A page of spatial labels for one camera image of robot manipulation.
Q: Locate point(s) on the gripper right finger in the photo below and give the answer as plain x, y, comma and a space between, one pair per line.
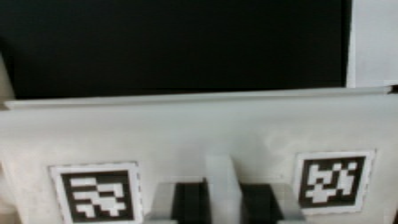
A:
261, 210

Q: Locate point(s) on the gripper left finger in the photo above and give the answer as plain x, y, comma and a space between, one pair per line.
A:
181, 203

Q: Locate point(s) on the white cabinet door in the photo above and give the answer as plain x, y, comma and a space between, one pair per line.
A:
85, 136

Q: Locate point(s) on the white cabinet body box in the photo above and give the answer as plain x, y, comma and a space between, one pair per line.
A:
197, 97

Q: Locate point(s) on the white U-shaped obstacle fence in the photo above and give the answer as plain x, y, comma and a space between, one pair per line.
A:
371, 71

